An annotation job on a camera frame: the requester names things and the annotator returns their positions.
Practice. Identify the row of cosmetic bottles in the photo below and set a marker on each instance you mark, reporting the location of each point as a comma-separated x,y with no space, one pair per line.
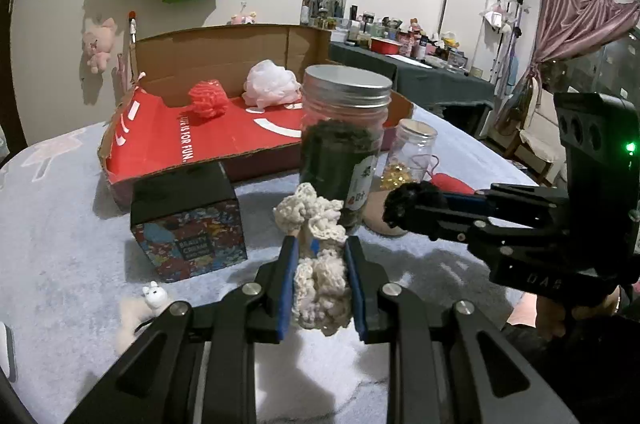
415,38

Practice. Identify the hanging brush with red tip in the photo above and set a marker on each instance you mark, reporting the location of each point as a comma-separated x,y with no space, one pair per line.
133,28

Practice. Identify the cardboard box with red lining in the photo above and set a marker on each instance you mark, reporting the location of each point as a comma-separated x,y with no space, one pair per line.
210,138

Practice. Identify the pale fuzzy table blanket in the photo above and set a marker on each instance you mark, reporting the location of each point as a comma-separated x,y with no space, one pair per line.
75,229

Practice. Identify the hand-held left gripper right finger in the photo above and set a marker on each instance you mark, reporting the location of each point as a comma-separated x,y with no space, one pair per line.
358,294

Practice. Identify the table with dark green cloth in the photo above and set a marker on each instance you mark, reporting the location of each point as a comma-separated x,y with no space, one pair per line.
440,83

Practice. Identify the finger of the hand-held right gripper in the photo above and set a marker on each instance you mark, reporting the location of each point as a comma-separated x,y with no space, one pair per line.
470,201
445,224

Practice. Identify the cream crochet scrunchie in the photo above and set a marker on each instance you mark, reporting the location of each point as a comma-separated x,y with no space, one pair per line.
320,294

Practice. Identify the black patterned gift box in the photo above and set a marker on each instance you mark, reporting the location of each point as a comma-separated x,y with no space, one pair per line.
185,209

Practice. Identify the small pink plush toy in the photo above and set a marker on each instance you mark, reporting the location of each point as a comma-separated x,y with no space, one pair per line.
242,19

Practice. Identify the red plastic container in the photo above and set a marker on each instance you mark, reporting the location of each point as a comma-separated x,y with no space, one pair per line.
386,46

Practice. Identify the red soft pouch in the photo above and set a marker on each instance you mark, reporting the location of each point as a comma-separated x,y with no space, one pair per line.
450,184

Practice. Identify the person's right hand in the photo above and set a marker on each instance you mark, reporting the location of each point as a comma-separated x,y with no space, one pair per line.
550,316

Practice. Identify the red mesh bath pouf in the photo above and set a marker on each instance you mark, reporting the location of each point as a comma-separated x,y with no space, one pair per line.
207,99

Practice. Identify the white mesh bath pouf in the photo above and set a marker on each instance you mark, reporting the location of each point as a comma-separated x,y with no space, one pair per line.
270,83

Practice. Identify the white wardrobe rack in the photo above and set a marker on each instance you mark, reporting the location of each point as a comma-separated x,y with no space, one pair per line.
470,13

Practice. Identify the black fuzzy scrunchie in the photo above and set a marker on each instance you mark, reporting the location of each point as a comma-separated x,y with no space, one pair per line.
402,200

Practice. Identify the pink curtain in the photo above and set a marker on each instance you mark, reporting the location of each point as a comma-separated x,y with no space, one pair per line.
565,18

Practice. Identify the small jar of gold pieces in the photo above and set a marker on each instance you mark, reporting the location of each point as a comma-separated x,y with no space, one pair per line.
407,153

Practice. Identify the tall jar with metal lid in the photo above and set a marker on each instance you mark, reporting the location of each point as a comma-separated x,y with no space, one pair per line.
340,143

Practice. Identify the white chair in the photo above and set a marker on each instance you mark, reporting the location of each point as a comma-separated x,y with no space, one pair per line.
542,133

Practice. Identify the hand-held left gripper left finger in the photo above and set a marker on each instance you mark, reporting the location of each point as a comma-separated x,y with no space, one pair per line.
284,289

